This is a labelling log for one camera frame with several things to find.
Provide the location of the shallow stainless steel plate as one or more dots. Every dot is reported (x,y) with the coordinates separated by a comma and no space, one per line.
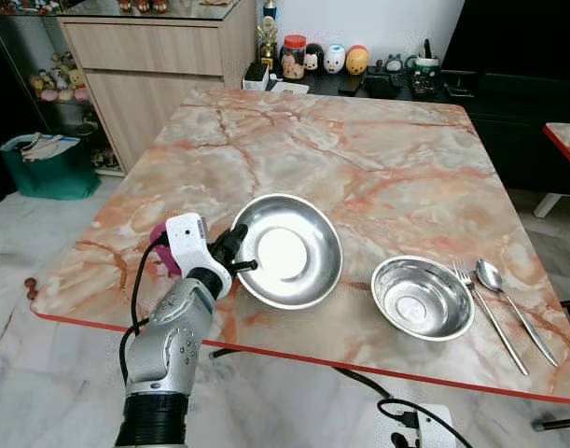
(286,252)

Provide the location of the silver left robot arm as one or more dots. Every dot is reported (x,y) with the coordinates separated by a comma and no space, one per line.
(168,345)

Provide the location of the purple plastic cup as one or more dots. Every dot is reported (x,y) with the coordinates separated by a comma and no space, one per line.
(161,252)

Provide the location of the small white box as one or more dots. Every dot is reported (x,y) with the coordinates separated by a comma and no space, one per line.
(257,77)

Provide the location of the deep stainless steel bowl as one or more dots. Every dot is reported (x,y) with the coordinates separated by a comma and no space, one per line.
(423,300)

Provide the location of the light wooden cabinet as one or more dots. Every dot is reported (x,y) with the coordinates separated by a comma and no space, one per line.
(154,75)

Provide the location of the red-lidded glass jar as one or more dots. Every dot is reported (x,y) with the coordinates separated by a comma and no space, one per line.
(293,58)

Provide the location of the dark egg-shaped figurine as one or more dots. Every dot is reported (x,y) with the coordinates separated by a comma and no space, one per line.
(314,59)

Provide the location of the green bag with papers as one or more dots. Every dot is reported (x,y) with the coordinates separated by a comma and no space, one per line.
(51,173)

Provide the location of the small brown floor object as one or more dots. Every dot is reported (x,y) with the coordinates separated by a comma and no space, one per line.
(30,287)

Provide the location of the white egg-shaped figurine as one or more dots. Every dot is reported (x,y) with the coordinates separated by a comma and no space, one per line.
(335,60)

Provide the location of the gold trophy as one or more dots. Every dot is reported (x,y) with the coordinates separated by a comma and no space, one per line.
(268,37)

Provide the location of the yellow egg-shaped figurine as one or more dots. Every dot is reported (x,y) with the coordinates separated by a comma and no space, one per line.
(357,61)

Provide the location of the stainless steel fork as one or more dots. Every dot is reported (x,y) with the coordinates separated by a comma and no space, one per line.
(464,274)

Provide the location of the stainless steel spoon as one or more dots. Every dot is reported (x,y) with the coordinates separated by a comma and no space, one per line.
(489,273)

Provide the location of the glass shelf with figurines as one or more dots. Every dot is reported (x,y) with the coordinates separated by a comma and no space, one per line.
(47,84)

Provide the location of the green cup with pens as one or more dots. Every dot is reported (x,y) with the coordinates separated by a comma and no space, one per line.
(426,65)

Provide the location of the black television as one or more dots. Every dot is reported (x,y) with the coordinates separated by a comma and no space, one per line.
(518,47)

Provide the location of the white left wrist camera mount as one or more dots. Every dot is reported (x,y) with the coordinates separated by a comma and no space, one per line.
(191,247)

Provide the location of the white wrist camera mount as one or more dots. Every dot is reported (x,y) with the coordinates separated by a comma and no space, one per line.
(191,247)
(436,427)

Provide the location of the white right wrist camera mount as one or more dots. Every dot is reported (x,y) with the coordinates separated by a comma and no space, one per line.
(436,427)

